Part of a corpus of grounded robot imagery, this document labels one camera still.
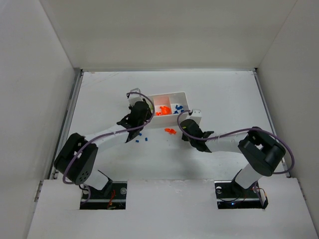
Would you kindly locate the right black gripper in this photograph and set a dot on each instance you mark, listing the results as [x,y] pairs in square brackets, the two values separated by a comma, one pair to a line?
[187,125]

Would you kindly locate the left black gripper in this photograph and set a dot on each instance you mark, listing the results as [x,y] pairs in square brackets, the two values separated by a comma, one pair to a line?
[139,109]

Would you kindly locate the orange dome lego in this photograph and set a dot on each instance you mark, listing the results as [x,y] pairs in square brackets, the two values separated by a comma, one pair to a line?
[164,110]

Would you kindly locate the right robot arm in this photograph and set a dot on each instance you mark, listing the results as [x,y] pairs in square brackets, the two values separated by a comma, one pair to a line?
[262,152]

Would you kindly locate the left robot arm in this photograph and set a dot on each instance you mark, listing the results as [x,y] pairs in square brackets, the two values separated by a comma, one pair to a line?
[77,157]

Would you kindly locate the orange sloped lego brick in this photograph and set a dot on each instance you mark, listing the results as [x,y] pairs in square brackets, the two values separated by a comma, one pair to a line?
[170,130]

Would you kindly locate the white divided plastic container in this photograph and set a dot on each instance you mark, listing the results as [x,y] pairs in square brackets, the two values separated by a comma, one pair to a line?
[169,100]

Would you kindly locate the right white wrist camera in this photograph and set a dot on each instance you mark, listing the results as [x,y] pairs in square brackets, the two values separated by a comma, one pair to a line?
[195,115]

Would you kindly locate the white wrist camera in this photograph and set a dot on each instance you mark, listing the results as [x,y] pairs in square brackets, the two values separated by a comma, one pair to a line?
[195,115]
[134,96]

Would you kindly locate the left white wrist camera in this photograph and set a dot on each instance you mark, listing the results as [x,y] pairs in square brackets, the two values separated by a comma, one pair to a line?
[134,96]

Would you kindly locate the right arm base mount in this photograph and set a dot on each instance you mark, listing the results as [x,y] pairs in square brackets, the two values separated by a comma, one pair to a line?
[229,195]

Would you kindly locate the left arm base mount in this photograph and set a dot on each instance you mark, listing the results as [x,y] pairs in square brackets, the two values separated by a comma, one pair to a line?
[115,199]

